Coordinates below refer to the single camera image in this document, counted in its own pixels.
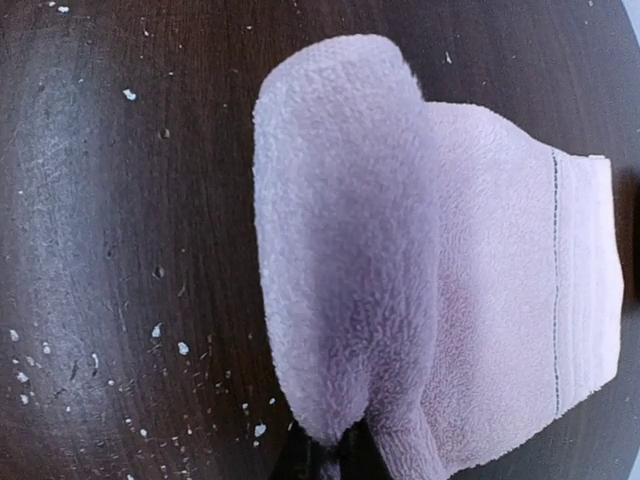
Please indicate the pink towel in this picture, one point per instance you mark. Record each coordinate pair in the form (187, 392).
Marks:
(428, 267)

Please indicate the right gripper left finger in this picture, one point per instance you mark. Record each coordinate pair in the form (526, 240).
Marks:
(303, 458)

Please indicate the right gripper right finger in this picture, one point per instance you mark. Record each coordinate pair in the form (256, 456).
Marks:
(358, 455)

